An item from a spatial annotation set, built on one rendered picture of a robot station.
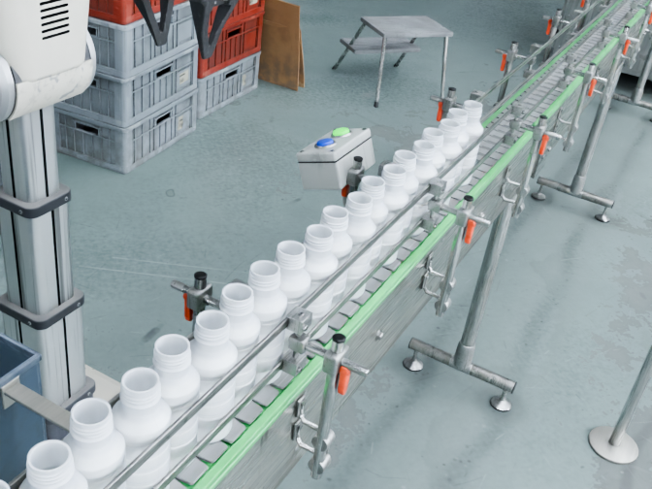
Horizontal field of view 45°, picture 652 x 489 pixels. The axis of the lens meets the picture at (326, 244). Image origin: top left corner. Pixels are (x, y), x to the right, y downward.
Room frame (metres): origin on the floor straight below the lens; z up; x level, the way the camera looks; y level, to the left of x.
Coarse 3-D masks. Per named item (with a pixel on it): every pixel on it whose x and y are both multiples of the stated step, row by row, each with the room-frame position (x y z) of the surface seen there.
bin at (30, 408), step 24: (0, 336) 0.84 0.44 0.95; (0, 360) 0.84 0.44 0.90; (24, 360) 0.82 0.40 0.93; (0, 384) 0.75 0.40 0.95; (24, 384) 0.78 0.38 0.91; (0, 408) 0.74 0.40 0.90; (24, 408) 0.78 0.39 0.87; (48, 408) 0.73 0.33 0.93; (0, 432) 0.74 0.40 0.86; (24, 432) 0.78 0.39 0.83; (0, 456) 0.74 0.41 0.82; (24, 456) 0.77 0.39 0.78
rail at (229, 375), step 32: (640, 0) 3.05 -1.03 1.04; (544, 64) 2.12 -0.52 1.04; (576, 64) 2.15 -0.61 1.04; (544, 96) 1.86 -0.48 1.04; (480, 160) 1.44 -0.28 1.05; (448, 192) 1.28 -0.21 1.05; (416, 224) 1.15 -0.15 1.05; (352, 256) 0.92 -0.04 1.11; (384, 256) 1.04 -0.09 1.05; (320, 288) 0.83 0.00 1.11; (352, 288) 0.94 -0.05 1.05; (320, 320) 0.85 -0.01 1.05; (256, 352) 0.70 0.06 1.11; (224, 384) 0.64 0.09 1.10; (256, 384) 0.71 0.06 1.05; (192, 416) 0.59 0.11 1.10; (224, 416) 0.65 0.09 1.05; (192, 448) 0.60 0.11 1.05; (160, 480) 0.55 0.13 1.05
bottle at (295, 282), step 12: (276, 252) 0.83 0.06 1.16; (288, 252) 0.85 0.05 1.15; (300, 252) 0.85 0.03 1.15; (288, 264) 0.82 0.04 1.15; (300, 264) 0.82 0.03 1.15; (288, 276) 0.82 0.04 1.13; (300, 276) 0.83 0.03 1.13; (288, 288) 0.81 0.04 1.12; (300, 288) 0.81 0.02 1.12; (288, 300) 0.81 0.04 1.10; (300, 300) 0.82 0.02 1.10; (288, 336) 0.81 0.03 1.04; (288, 348) 0.81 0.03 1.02
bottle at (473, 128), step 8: (464, 104) 1.42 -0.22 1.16; (472, 104) 1.44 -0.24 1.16; (480, 104) 1.43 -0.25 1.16; (472, 112) 1.41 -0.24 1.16; (480, 112) 1.41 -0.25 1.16; (472, 120) 1.41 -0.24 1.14; (472, 128) 1.40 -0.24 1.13; (480, 128) 1.41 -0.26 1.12; (472, 136) 1.40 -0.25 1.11; (472, 152) 1.40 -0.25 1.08; (464, 160) 1.39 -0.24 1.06; (472, 160) 1.40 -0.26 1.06; (464, 168) 1.40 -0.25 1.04; (464, 184) 1.40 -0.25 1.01
